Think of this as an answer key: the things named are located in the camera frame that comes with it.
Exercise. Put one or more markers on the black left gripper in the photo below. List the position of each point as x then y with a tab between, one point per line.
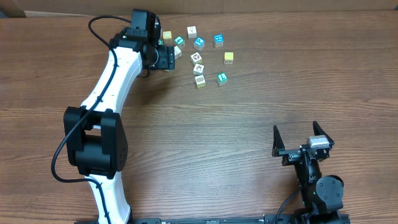
166	56

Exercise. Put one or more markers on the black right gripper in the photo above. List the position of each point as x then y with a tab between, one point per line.
291	155

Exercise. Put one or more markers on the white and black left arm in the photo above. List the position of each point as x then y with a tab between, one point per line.
94	135

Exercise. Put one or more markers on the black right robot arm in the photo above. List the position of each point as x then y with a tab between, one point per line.
322	196

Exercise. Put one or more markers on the white block blue side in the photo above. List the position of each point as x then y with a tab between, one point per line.
177	52

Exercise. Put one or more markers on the green number four block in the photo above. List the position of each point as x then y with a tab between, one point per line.
179	41

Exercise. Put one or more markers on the yellow top wooden block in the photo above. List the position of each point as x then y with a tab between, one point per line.
167	37

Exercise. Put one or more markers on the white block brown animal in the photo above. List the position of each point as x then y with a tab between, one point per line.
196	58

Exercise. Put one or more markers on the blue P wooden block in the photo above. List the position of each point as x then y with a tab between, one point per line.
199	43

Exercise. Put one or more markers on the white wooden block top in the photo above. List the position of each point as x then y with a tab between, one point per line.
192	32

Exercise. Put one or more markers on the white block brown acorn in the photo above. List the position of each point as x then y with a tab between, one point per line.
198	69

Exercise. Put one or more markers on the yellow sided picture block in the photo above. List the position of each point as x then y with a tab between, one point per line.
200	81

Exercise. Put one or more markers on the blue top wooden block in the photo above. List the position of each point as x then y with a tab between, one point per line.
218	40

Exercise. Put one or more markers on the green L wooden block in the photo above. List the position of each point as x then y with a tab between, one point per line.
222	79

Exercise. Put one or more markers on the yellow top block right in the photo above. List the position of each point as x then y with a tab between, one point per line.
228	58

